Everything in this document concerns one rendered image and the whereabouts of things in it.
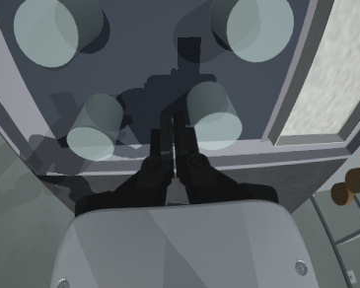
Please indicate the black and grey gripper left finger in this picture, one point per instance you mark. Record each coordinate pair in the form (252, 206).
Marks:
(147, 187)

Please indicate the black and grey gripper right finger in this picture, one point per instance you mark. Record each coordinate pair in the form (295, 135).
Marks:
(207, 184)

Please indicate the clear glass jar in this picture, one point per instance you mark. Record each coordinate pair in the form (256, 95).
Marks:
(256, 30)
(213, 116)
(93, 134)
(51, 32)

